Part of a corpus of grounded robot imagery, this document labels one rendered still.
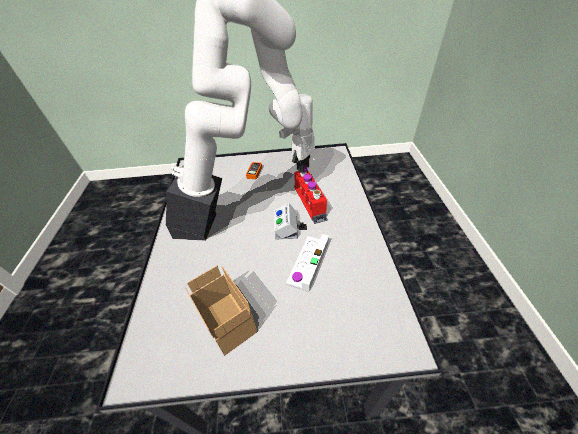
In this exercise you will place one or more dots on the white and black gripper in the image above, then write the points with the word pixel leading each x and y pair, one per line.
pixel 302 147

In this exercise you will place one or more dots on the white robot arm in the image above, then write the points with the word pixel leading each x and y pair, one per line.
pixel 213 77

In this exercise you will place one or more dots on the orange digital multimeter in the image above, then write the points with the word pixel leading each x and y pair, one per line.
pixel 254 170

